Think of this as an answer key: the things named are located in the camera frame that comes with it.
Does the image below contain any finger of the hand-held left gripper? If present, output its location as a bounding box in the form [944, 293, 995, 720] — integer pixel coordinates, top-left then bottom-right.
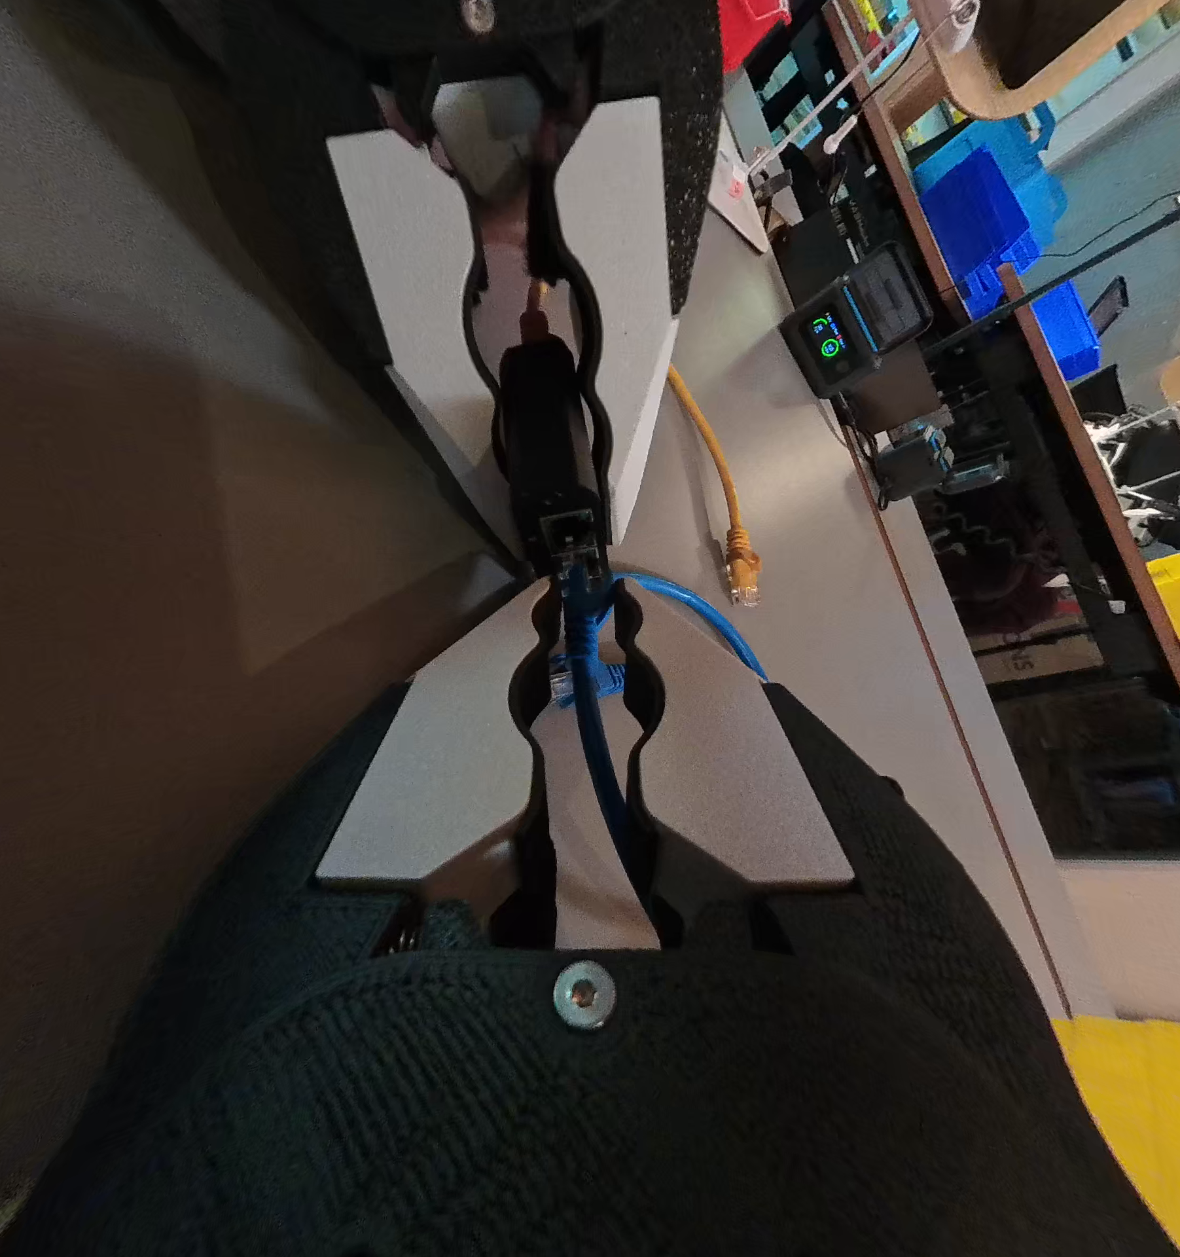
[523, 93, 681, 548]
[325, 125, 539, 581]

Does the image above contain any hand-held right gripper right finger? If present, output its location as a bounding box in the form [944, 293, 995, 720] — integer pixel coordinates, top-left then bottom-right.
[614, 577, 857, 948]

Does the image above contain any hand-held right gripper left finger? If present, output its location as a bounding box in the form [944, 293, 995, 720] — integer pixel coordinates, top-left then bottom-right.
[312, 577, 560, 948]

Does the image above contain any blue ethernet cable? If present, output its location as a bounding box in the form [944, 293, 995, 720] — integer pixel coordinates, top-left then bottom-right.
[546, 562, 769, 890]

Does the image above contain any black ethernet adapter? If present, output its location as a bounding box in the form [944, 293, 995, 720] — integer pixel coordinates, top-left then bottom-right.
[497, 336, 614, 582]

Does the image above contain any large yellow plastic bin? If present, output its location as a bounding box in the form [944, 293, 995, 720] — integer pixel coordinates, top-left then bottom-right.
[1050, 1016, 1180, 1257]

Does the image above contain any white pad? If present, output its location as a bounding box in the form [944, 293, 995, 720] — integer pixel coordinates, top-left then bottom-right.
[707, 108, 772, 255]

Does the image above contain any black power station with display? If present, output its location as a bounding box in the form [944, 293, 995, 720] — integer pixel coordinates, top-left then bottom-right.
[777, 241, 934, 399]

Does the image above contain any small black device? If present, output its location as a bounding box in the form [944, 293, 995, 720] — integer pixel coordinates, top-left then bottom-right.
[874, 422, 1007, 506]

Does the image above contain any bent wood chair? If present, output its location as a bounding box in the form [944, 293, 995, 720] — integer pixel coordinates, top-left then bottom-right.
[904, 0, 1171, 124]

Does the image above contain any large blue storage bin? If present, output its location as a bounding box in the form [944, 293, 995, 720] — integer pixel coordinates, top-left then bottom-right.
[912, 146, 1044, 297]

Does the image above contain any small blue storage bin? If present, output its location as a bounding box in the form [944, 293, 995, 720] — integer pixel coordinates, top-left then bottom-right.
[1026, 279, 1103, 384]

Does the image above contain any black stand pole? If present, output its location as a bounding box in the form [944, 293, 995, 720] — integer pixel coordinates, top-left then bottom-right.
[928, 181, 1180, 355]

